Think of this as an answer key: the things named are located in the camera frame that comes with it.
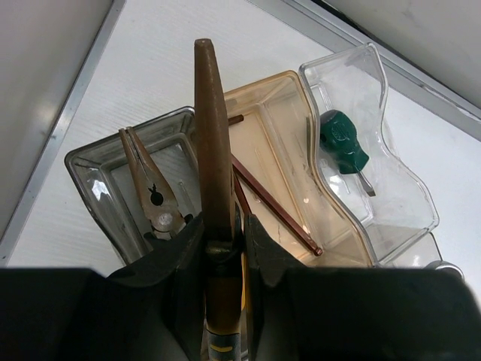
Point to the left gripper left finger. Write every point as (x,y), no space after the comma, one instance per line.
(152,309)

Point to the aluminium rail frame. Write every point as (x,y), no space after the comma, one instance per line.
(146,70)

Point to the green handled screwdriver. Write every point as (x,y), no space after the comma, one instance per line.
(338,137)

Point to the yellow handled cutting pliers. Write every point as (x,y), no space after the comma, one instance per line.
(222,227)

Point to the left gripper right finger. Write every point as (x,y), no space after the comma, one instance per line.
(297,312)

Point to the clear plastic organizer box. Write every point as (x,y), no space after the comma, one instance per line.
(278,143)

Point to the long brown hex key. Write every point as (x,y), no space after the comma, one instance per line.
(275,207)

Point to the short brown hex key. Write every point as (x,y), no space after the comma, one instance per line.
(235,119)

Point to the yellow handled needle-nose pliers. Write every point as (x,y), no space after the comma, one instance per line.
(155,195)

